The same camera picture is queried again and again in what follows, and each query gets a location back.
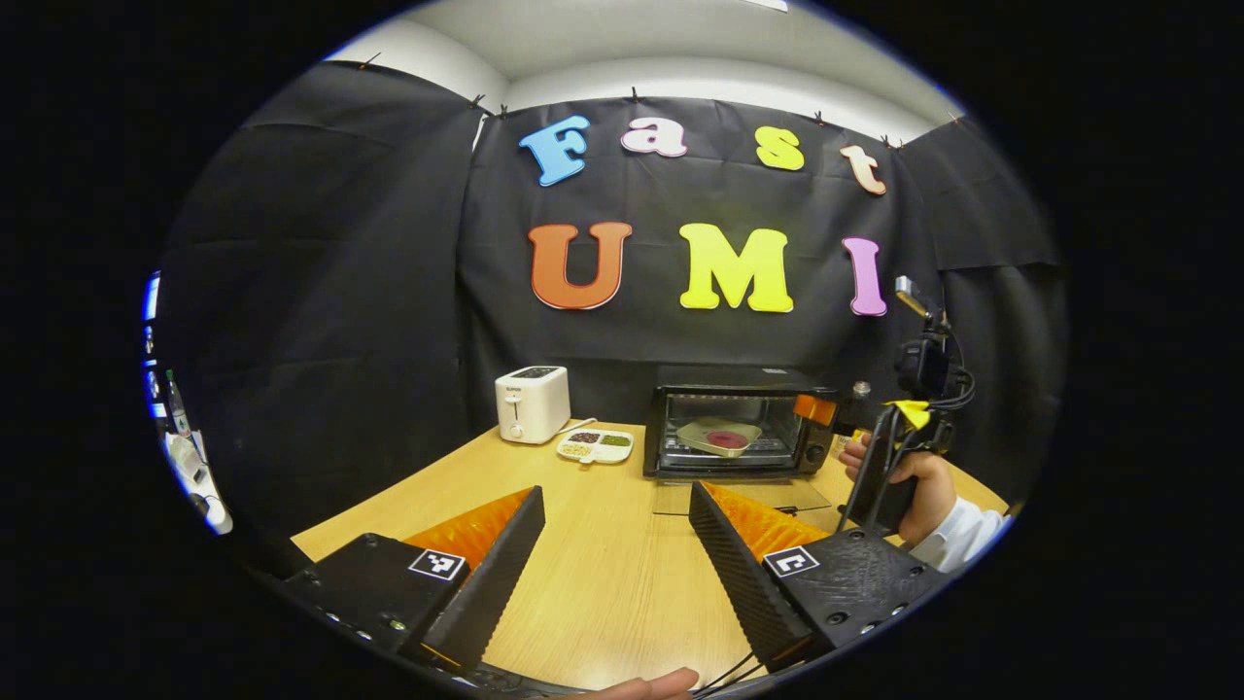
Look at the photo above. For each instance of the pink round meat slice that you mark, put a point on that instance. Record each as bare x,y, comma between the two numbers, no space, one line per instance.
727,440

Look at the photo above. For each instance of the clear bottle green cap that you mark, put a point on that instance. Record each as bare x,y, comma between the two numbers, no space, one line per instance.
177,413

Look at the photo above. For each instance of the white square plate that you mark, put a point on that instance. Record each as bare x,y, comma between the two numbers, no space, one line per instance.
695,435

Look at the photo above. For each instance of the white divided seasoning dish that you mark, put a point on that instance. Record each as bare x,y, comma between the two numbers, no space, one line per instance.
595,445

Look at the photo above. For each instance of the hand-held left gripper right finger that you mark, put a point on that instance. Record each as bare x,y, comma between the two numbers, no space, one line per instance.
739,578

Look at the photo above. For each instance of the black backdrop cloth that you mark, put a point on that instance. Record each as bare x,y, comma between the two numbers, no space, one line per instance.
321,292

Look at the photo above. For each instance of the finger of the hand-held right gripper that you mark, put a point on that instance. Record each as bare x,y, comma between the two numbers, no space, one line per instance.
814,409

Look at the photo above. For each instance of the black electric oven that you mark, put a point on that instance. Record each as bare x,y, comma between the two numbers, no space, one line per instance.
812,454

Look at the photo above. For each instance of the white toaster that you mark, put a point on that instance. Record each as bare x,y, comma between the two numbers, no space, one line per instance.
532,403

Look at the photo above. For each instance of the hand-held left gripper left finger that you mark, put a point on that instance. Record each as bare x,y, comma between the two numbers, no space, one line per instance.
496,574

